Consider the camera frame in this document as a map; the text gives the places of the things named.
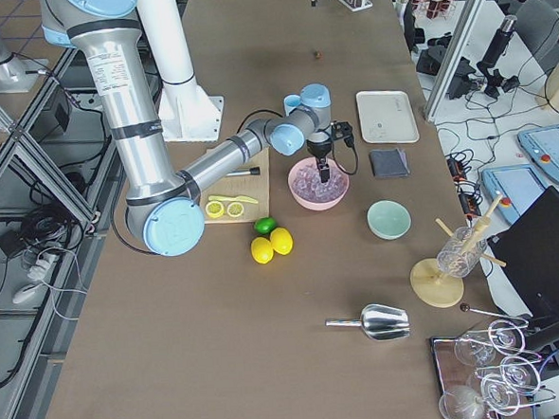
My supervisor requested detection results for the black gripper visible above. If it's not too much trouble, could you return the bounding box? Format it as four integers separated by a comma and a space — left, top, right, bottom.
307, 133, 333, 183

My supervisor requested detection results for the green ceramic bowl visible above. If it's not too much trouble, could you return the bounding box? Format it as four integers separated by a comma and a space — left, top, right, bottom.
367, 200, 411, 240

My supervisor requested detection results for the clear textured glass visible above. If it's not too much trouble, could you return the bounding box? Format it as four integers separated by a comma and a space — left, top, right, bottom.
436, 227, 487, 279

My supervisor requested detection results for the yellow plastic knife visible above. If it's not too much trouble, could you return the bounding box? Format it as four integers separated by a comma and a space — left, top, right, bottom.
207, 194, 260, 205

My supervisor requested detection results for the beige rabbit tray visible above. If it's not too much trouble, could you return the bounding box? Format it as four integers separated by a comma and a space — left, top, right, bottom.
356, 90, 420, 144

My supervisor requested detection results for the grey folded cloth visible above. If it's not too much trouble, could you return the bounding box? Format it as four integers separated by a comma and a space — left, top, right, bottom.
370, 148, 410, 179

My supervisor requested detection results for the pink bowl of ice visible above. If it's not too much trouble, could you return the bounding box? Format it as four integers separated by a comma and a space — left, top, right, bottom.
287, 157, 350, 211

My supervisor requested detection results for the bamboo cutting board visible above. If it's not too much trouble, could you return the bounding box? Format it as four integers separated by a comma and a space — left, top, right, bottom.
200, 149, 270, 224

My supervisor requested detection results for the white camera post base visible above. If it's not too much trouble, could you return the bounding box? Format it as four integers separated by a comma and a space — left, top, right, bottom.
136, 0, 224, 142

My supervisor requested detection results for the lemon slice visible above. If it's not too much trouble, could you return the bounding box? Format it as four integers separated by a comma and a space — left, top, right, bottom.
226, 202, 245, 218
205, 200, 225, 218

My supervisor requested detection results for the green lime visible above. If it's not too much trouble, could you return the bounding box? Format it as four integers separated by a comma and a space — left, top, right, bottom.
253, 217, 278, 235

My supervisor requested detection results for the light blue plastic cup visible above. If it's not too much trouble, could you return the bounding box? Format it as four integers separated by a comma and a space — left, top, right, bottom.
283, 94, 301, 117

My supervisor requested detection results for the wine glass rack tray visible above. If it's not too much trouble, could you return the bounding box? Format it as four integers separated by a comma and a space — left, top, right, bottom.
430, 317, 556, 419

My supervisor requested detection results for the blue teach pendant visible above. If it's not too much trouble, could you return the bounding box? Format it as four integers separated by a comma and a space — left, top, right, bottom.
517, 124, 559, 183
480, 164, 549, 225

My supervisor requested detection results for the aluminium frame post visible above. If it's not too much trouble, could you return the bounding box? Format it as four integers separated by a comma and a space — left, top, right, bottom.
424, 0, 485, 123

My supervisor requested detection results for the wooden cup tree stand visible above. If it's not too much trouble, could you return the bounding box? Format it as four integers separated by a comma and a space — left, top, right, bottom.
410, 193, 506, 308

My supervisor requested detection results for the yellow lemon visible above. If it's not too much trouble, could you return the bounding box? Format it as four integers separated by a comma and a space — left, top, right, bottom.
270, 228, 294, 255
250, 236, 274, 264

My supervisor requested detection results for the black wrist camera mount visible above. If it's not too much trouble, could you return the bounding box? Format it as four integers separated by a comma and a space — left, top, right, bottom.
330, 121, 355, 148

